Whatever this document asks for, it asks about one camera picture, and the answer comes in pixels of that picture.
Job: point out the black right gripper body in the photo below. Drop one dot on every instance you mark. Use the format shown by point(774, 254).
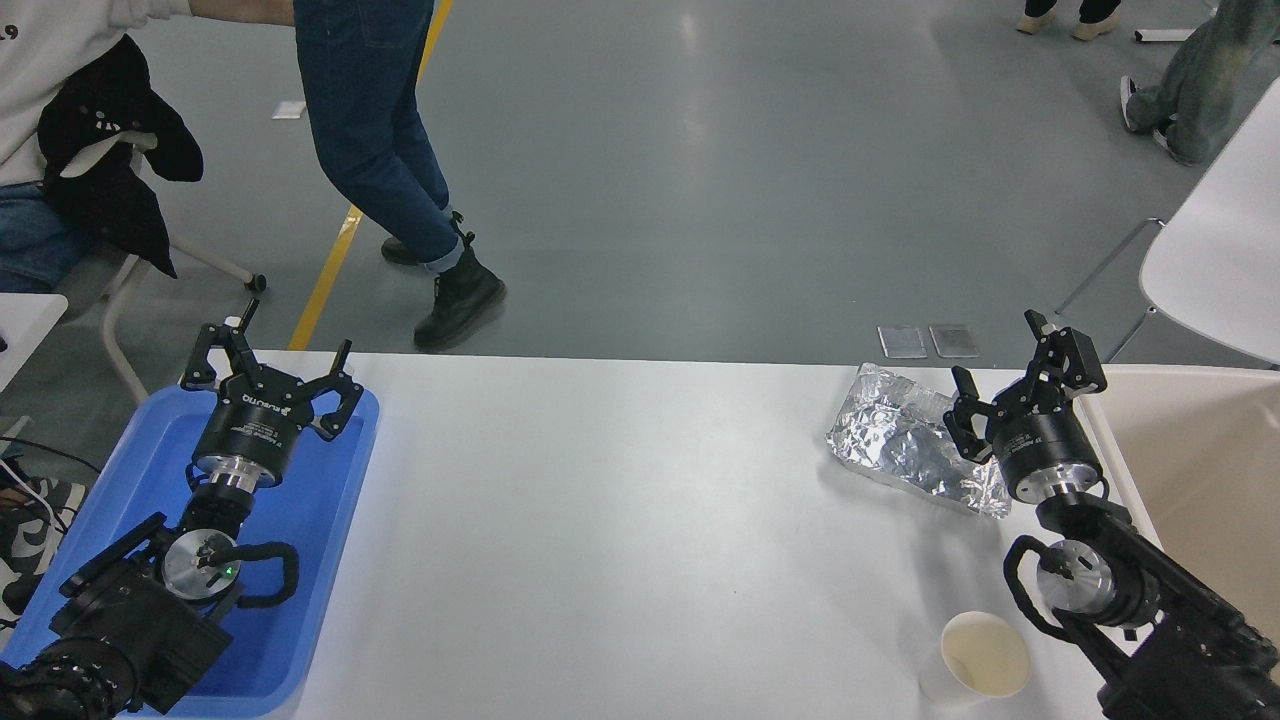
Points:
point(1045, 445)

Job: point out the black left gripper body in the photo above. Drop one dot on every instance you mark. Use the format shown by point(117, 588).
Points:
point(255, 425)

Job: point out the white paper cup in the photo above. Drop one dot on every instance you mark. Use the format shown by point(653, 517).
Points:
point(985, 655)

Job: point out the crumpled foil tray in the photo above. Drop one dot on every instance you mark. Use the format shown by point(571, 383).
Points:
point(900, 440)

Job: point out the clear floor plate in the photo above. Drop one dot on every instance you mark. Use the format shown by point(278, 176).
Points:
point(903, 342)
point(954, 341)

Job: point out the blue plastic tray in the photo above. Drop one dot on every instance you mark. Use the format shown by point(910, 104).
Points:
point(310, 520)

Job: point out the white-framed wheeled chair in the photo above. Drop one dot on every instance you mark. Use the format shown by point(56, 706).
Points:
point(115, 320)

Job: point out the large pale bin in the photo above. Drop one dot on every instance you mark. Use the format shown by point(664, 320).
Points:
point(1210, 470)

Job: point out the white chair with metal legs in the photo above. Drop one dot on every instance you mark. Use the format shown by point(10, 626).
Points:
point(1225, 260)

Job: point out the black jacket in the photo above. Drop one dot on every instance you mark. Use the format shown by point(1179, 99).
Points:
point(110, 200)

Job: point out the small white side table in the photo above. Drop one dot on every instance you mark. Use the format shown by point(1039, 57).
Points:
point(25, 330)

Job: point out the white paper slip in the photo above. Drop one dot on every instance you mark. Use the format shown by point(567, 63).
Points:
point(288, 110)

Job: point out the black and white sneaker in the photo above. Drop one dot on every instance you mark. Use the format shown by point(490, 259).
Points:
point(35, 540)

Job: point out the standing person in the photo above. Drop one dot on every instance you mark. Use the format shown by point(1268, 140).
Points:
point(370, 120)

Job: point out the seated person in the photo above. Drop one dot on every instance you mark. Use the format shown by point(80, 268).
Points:
point(50, 70)

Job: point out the white flat floor strip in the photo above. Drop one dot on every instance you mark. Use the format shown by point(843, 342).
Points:
point(1160, 35)

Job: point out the distant person in beige shoes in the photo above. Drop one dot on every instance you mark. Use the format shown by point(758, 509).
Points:
point(1095, 20)

